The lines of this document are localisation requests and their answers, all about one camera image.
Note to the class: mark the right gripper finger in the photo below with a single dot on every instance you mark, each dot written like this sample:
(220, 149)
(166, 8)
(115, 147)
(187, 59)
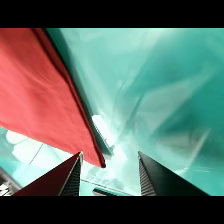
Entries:
(58, 180)

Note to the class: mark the red T-shirt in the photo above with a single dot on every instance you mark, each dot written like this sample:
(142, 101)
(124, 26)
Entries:
(36, 90)

